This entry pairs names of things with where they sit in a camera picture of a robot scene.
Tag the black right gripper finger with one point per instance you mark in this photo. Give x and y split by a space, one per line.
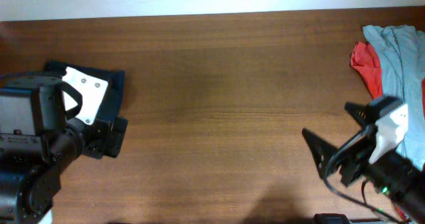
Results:
357 112
321 150

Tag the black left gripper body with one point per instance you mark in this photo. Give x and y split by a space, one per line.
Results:
96 139

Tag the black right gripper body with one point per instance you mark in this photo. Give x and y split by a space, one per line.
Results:
376 173

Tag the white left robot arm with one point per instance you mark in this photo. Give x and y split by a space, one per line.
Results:
40 137

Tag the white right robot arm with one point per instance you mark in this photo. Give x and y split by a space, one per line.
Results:
393 175

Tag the folded navy blue garment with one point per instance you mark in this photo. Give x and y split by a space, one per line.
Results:
111 104

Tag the red t-shirt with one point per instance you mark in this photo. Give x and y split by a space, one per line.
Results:
366 62

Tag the dark object at bottom edge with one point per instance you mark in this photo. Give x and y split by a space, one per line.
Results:
335 218

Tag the grey t-shirt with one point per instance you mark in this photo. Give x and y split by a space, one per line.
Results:
400 50

